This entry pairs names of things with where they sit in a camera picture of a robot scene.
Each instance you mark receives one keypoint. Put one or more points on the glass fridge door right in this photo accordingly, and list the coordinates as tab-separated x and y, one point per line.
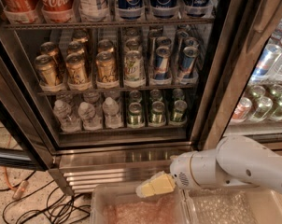
247	27

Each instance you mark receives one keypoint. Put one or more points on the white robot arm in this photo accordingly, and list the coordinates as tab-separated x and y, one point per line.
236	162

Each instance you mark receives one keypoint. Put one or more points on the green can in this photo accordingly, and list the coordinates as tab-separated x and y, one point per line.
178	112
157	114
155	95
135	97
178	94
135	115

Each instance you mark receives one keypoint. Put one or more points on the white label bottle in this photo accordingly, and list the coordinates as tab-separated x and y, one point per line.
94	10

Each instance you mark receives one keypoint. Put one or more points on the clear bin left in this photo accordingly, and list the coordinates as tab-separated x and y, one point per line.
118	204

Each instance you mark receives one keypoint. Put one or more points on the water bottle front left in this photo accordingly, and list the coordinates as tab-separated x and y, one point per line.
65	114

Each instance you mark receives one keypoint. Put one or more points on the Coca-Cola bottle left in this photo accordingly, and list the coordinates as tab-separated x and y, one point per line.
21	11

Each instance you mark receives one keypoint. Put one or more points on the stainless fridge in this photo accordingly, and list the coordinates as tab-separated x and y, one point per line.
81	161

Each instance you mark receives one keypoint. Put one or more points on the gold can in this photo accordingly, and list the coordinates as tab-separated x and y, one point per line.
78	77
54	52
76	47
107	70
105	45
51	78

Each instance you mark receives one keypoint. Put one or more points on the water bottle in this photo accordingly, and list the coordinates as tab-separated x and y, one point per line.
90	119
113	118
65	114

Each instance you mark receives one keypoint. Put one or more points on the red bull can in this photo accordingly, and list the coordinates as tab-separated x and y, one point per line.
160	73
186	62

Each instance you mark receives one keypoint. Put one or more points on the Pepsi bottle left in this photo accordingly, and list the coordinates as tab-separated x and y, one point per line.
130	9

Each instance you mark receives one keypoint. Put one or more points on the red can behind door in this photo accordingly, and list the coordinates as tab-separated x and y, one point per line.
242	109

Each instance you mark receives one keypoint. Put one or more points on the gold can back middle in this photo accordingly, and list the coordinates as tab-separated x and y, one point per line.
76	47

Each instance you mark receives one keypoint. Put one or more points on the Red Bull can left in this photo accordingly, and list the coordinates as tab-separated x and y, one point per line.
160	73

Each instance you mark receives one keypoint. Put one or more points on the gold can front right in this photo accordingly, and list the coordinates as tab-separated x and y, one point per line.
107	70

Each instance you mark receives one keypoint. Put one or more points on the clear bin right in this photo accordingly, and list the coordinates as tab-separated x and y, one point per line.
233	206

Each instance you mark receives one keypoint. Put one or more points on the gold can back right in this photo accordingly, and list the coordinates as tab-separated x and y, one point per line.
105	45

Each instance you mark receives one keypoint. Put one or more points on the coca-cola bottle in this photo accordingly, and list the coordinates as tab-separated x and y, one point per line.
58	11
21	11

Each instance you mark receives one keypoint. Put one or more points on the gold can front left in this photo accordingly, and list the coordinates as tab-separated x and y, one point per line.
51	78

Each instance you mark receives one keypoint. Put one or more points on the water bottle front middle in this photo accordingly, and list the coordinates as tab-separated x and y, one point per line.
90	119

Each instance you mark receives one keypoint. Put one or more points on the water bottle front right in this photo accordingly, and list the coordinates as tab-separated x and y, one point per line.
113	118

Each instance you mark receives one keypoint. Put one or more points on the gold can front middle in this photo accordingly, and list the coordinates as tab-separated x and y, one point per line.
78	77

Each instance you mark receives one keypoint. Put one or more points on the Coca-Cola bottle right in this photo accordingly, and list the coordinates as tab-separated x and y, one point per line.
58	11

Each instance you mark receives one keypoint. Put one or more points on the gold can back left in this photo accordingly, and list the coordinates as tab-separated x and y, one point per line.
54	52

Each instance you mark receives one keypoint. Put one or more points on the Red Bull can right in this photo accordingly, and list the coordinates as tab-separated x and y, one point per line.
186	62

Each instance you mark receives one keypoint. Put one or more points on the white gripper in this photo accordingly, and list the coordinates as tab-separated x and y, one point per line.
180	170

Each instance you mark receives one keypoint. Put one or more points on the clear bin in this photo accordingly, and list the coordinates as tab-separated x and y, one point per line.
233	206
118	204

